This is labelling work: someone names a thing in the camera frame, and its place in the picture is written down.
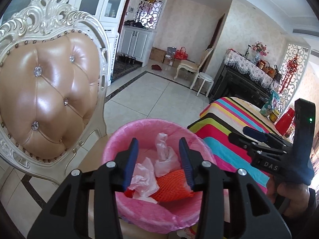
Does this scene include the white tissue wad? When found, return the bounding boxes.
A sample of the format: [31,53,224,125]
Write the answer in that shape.
[128,158,160,204]

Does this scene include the white plastic bag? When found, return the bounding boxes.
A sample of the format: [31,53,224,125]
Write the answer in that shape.
[154,133,181,177]

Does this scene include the pink lined trash bin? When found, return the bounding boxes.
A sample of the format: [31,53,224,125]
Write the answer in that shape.
[102,119,216,234]

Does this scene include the person's right hand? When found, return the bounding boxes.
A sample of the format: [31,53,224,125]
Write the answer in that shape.
[266,176,310,218]

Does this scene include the red thermos jug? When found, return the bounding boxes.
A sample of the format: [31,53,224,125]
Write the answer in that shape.
[275,107,295,136]

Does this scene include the yellow lid jar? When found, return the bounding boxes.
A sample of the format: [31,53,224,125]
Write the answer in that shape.
[269,109,280,123]

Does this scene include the green snack bag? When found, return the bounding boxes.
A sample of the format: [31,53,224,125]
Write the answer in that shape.
[260,90,280,117]

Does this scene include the striped colourful tablecloth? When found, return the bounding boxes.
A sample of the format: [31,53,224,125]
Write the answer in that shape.
[186,96,294,195]

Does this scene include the black handbag on piano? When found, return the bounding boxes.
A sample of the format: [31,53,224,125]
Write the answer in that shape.
[274,64,282,83]

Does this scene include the black piano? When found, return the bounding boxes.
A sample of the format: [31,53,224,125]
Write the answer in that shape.
[209,63,271,108]

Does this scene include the woven basket on piano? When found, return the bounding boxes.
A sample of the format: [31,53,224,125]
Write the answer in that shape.
[257,60,276,78]

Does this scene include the red chinese knot ornament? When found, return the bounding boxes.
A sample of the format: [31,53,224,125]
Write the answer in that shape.
[279,54,298,94]

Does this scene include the floral lace piano cover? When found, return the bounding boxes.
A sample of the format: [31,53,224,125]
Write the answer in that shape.
[223,49,280,92]

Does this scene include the white round stool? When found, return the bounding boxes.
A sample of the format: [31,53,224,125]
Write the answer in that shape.
[190,72,214,97]

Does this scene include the orange foam fruit net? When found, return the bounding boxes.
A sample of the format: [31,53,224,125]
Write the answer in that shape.
[124,169,195,203]

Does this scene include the pink flower bouquet vase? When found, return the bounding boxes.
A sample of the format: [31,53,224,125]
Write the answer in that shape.
[252,42,269,64]

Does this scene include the cream side chair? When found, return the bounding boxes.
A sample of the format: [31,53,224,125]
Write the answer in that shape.
[174,47,214,80]

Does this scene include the red gift bag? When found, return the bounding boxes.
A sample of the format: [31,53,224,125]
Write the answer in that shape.
[174,47,188,60]

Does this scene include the dark red slippers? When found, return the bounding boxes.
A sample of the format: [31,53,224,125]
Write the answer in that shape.
[151,64,162,71]

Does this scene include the brown cardboard box floor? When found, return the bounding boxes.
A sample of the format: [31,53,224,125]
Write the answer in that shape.
[149,47,166,63]

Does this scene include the dark doormat rug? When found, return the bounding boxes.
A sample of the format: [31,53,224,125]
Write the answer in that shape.
[111,61,142,83]

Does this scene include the ornate tan leather chair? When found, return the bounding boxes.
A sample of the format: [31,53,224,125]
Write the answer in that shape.
[1,0,110,184]

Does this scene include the white shoe cabinet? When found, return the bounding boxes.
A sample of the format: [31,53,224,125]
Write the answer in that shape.
[117,26,156,67]

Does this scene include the white carved screen panel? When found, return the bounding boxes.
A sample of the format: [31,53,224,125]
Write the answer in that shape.
[134,0,168,30]

